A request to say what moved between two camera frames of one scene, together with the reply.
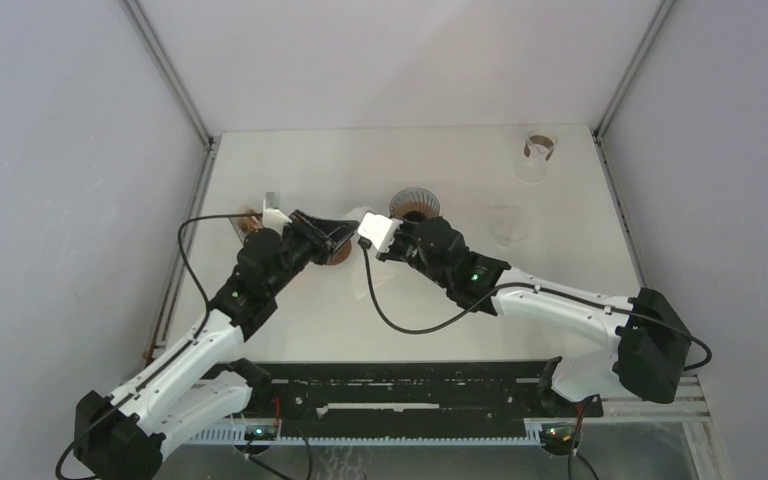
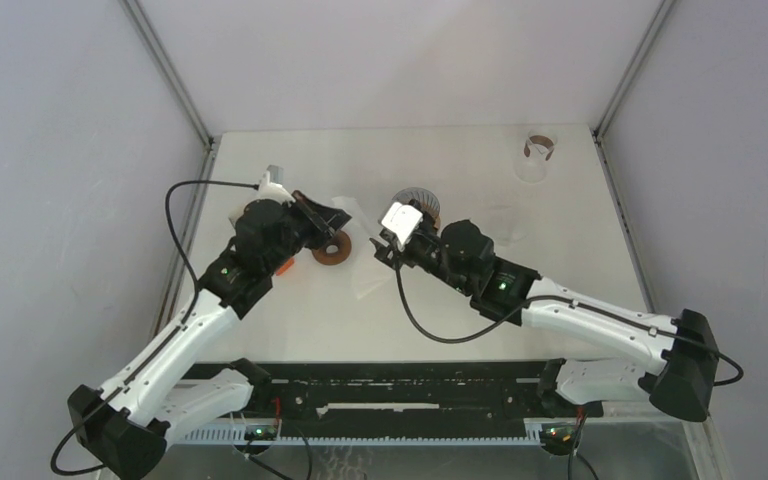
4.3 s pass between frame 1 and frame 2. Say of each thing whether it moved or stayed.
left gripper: moved
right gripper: stayed
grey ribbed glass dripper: stayed
